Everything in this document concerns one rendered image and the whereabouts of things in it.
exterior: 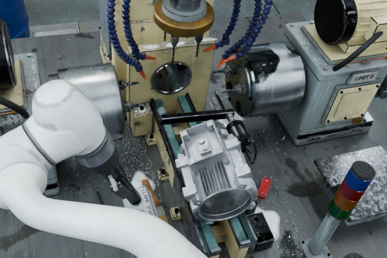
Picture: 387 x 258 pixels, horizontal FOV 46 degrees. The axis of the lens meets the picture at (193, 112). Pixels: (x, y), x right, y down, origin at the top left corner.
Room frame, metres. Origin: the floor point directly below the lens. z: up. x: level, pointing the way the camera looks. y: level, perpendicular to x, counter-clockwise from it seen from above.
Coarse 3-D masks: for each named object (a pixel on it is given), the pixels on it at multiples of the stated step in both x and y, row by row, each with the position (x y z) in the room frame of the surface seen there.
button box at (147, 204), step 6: (144, 186) 0.69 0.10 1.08; (138, 192) 0.68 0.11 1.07; (144, 192) 0.68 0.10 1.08; (150, 192) 0.70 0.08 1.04; (144, 198) 0.66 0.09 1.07; (150, 198) 0.67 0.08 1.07; (126, 204) 0.65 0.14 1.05; (138, 204) 0.64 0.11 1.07; (144, 204) 0.64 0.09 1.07; (150, 204) 0.64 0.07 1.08; (138, 210) 0.63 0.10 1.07; (144, 210) 0.63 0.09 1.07; (150, 210) 0.63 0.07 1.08; (156, 210) 0.65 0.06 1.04; (156, 216) 0.62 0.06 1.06
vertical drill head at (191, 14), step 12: (168, 0) 1.15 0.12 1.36; (180, 0) 1.10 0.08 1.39; (192, 0) 1.11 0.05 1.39; (204, 0) 1.21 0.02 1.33; (156, 12) 1.11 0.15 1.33; (168, 12) 1.10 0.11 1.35; (180, 12) 1.10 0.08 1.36; (192, 12) 1.11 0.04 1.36; (204, 12) 1.13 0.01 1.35; (168, 24) 1.07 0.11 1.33; (180, 24) 1.07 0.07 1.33; (192, 24) 1.08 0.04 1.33; (204, 24) 1.09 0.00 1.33; (180, 36) 1.06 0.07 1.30; (192, 36) 1.07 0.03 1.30
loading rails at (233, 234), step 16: (160, 112) 1.12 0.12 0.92; (176, 112) 1.21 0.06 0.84; (160, 128) 1.05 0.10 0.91; (176, 128) 1.12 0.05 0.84; (160, 144) 1.04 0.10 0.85; (176, 144) 0.99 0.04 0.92; (160, 176) 0.92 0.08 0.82; (176, 176) 0.85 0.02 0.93; (176, 192) 0.83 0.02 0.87; (176, 208) 0.80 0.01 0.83; (192, 224) 0.70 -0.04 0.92; (208, 224) 0.71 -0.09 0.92; (224, 224) 0.75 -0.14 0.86; (240, 224) 0.72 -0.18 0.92; (192, 240) 0.68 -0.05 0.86; (208, 240) 0.65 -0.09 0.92; (224, 240) 0.72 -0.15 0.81; (240, 240) 0.67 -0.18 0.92; (256, 240) 0.67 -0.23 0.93; (208, 256) 0.61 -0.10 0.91; (240, 256) 0.66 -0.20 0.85
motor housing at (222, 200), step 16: (224, 144) 0.87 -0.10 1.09; (240, 160) 0.82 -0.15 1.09; (192, 176) 0.78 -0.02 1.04; (208, 176) 0.76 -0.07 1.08; (224, 176) 0.74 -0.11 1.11; (208, 192) 0.70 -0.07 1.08; (224, 192) 0.81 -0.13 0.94; (240, 192) 0.79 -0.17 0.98; (256, 192) 0.75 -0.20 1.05; (192, 208) 0.69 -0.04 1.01; (208, 208) 0.74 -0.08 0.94; (224, 208) 0.75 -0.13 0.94; (240, 208) 0.75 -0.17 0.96
